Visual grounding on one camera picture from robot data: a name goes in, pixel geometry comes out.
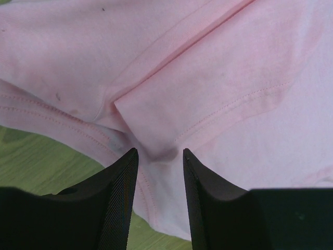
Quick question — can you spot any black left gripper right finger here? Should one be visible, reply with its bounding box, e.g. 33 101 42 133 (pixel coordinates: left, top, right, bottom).
183 149 332 249

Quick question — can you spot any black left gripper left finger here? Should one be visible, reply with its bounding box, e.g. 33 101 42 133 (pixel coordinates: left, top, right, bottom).
1 148 138 249

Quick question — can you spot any pink t shirt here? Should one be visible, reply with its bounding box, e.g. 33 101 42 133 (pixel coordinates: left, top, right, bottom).
1 1 332 240

